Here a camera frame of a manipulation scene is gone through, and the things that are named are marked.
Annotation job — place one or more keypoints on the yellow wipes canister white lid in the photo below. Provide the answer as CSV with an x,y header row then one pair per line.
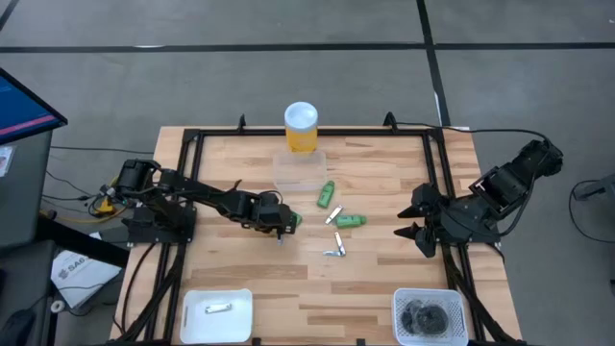
x,y
301,117

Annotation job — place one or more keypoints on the grey stand leg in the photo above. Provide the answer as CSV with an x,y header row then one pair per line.
x,y
600,188

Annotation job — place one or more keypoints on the white printed booklet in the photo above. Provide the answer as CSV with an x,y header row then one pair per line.
x,y
81,283

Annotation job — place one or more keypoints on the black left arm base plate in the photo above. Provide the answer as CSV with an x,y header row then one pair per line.
x,y
144,235

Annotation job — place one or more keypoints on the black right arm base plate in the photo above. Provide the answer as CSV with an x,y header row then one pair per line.
x,y
480,239

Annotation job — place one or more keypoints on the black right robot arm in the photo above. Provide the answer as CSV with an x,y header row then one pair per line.
x,y
504,185

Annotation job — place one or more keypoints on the green travel bottle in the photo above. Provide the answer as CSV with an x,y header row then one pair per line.
x,y
298,219
350,221
326,194

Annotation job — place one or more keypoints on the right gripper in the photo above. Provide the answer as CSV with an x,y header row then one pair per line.
x,y
442,221

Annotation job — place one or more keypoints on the white perforated plastic basket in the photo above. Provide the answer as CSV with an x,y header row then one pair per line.
x,y
459,300

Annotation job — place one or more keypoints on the grey desk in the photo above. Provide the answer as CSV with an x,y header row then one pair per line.
x,y
24,202

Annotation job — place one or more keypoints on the small white tape roll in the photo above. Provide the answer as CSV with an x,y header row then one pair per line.
x,y
57,306

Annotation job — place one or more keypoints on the black mesh bath puff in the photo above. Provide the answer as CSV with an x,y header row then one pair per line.
x,y
434,318
409,322
414,306

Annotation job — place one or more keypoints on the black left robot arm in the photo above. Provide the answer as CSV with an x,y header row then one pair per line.
x,y
202,192

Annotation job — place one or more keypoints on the white solid plastic bin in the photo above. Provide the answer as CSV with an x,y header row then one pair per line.
x,y
216,331

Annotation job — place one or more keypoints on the clear plastic container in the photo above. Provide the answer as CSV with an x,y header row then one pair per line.
x,y
299,173

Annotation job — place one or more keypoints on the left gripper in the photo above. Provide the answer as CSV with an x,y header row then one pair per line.
x,y
271,214

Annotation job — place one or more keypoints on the black computer mouse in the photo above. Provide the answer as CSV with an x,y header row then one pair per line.
x,y
19,327

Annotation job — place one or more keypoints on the computer monitor blue screen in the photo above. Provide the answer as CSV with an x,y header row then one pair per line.
x,y
19,110

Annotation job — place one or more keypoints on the black aluminium table frame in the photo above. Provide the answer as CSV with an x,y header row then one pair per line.
x,y
360,132

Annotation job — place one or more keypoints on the small printed card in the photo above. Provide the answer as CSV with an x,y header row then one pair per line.
x,y
5,161

